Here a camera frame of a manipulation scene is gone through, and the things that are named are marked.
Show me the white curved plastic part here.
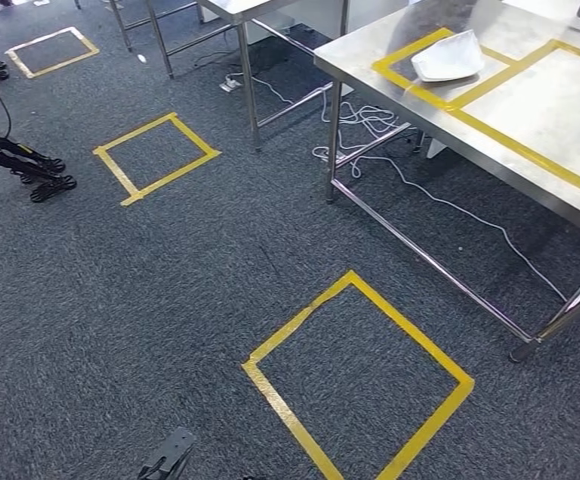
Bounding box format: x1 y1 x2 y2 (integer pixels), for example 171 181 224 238
411 28 486 84

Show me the steel workbench table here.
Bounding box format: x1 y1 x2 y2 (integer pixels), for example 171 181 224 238
313 0 580 364

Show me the white desk panel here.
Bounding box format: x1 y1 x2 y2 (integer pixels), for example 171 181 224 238
245 0 411 46

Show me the black legged robot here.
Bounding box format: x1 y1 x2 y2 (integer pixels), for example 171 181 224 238
0 16 77 205

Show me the white desk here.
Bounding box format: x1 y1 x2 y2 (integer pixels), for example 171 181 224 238
502 0 580 41

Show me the white floor cable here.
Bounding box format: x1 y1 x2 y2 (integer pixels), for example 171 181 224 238
311 86 580 339
242 74 295 106

